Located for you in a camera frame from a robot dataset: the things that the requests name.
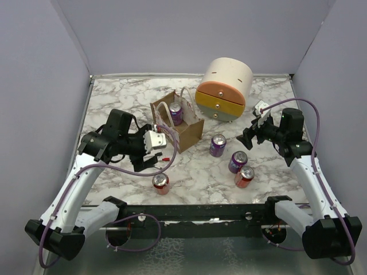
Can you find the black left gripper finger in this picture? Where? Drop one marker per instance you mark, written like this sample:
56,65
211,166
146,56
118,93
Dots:
152,156
139,164

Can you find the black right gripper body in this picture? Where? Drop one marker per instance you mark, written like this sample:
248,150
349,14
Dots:
276,134

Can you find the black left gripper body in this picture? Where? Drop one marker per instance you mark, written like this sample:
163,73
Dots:
133,145

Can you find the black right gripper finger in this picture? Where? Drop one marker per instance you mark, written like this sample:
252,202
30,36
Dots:
246,137
262,134

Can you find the red soda can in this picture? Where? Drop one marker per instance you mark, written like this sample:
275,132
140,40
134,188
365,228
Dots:
244,176
161,183

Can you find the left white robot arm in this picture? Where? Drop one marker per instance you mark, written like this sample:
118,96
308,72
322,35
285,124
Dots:
62,230

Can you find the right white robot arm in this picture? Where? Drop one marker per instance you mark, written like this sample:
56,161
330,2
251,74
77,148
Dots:
329,232

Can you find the round pastel drawer cabinet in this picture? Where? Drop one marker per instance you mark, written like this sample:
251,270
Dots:
224,89

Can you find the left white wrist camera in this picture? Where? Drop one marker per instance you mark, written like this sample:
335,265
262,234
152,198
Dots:
154,140

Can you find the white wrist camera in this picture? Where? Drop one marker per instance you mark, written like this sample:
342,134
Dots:
262,112
154,140

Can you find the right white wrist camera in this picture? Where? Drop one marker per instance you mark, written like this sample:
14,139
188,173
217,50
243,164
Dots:
262,112

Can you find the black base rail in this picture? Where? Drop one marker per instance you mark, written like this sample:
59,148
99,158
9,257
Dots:
191,221

